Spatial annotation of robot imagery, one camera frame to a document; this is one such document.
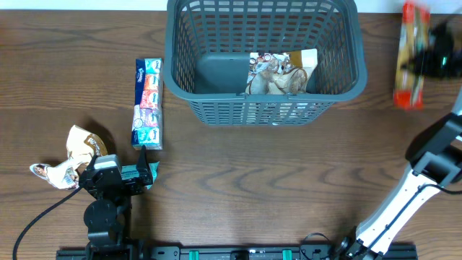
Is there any red spaghetti package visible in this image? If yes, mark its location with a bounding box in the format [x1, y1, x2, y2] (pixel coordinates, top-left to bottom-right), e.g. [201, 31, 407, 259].
[393, 1, 430, 110]

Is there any snack bag with barcode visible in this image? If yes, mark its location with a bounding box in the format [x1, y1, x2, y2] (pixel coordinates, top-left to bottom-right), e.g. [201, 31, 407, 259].
[275, 48, 318, 94]

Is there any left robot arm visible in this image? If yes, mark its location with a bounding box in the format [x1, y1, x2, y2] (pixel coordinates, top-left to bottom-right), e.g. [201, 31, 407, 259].
[79, 147, 154, 260]

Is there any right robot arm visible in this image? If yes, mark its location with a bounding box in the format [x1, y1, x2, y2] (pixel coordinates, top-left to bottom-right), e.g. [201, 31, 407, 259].
[335, 22, 461, 259]

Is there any teal packet under gripper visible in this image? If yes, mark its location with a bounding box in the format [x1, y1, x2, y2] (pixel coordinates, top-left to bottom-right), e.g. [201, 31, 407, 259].
[146, 162, 159, 190]

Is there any crumpled beige snack bag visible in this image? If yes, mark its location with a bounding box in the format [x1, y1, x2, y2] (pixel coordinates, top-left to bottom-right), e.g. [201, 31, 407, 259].
[30, 125, 108, 190]

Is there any Kleenex tissue multipack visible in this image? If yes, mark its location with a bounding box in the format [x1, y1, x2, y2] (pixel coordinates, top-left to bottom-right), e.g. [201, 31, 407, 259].
[131, 58, 164, 150]

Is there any grey plastic basket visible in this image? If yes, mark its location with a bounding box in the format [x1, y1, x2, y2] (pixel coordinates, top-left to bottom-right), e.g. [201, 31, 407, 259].
[164, 0, 367, 126]

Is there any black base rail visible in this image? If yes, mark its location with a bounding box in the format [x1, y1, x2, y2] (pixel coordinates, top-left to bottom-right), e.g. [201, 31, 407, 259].
[56, 241, 419, 260]

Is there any black cable left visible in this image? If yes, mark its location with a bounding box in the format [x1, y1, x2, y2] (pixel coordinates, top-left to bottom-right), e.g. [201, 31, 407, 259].
[12, 184, 84, 260]

